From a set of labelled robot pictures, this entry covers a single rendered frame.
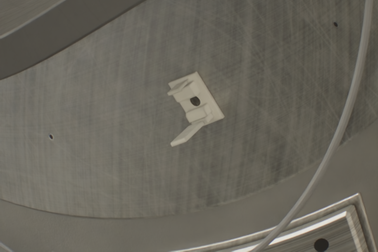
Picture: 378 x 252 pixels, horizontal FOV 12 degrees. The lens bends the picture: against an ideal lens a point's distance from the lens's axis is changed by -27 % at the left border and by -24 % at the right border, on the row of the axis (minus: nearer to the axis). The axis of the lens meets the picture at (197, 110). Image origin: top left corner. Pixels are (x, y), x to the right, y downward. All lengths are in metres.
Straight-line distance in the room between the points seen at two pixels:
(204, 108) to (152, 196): 0.07
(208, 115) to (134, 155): 0.05
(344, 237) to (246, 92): 0.09
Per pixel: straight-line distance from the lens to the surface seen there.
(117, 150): 1.01
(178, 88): 0.96
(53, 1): 0.94
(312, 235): 0.96
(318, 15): 0.91
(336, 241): 0.96
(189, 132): 0.95
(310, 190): 0.92
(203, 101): 0.96
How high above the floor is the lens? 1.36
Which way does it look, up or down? 36 degrees down
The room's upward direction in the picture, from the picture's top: 5 degrees clockwise
